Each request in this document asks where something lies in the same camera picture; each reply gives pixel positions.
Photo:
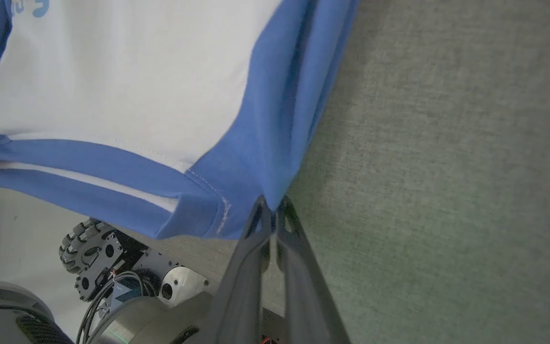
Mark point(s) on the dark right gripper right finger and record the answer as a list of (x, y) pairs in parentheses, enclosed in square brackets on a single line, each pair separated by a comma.
[(303, 296)]

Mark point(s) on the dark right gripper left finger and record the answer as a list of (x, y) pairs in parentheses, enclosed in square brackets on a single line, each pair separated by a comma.
[(241, 286)]

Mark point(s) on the blue and white garment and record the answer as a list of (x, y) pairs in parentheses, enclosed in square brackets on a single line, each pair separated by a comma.
[(127, 86)]

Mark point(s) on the robot base chassis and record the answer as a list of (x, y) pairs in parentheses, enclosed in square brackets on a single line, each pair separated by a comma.
[(179, 282)]

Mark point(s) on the grey robot waist column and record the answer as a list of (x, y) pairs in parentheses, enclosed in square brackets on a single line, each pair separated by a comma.
[(160, 322)]

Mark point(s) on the black mecanum wheel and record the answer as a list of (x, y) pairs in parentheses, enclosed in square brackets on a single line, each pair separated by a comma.
[(91, 253)]

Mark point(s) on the grey fabric sofa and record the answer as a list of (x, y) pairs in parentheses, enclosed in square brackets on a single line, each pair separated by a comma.
[(447, 167)]

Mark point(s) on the round grey robot housing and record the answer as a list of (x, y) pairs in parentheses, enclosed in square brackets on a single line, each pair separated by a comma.
[(3, 315)]

